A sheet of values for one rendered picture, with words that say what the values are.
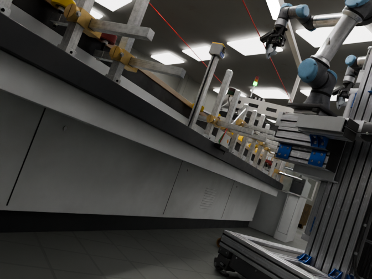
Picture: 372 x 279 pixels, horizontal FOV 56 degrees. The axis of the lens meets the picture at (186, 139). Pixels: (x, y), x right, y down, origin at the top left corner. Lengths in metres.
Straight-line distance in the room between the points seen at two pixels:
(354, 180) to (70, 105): 1.43
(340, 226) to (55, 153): 1.42
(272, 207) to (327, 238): 3.06
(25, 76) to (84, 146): 0.62
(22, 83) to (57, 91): 0.13
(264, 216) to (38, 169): 3.91
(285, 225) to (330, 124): 3.21
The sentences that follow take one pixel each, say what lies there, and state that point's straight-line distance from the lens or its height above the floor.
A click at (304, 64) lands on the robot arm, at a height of 1.22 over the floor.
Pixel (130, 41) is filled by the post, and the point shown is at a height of 0.87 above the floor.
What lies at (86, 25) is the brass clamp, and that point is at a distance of 1.24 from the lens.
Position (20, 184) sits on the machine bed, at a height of 0.21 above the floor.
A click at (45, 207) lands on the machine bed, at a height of 0.12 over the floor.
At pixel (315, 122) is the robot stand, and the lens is 1.84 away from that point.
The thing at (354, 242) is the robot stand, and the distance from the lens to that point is 1.95.
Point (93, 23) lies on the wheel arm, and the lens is 1.24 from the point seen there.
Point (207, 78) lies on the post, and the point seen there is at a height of 1.00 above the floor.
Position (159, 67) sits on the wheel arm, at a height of 0.80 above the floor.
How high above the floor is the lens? 0.50
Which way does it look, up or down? 4 degrees up
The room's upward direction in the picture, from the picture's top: 20 degrees clockwise
